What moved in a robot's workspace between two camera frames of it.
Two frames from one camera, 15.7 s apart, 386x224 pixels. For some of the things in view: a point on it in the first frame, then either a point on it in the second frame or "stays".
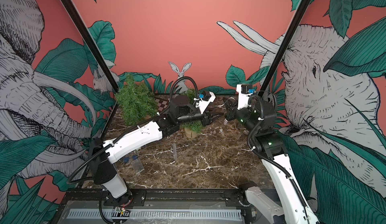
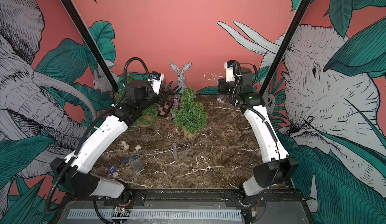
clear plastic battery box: [137, 165] stays
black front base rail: [154, 198] stays
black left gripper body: [193, 115] to [153, 99]
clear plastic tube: [174, 151] stays
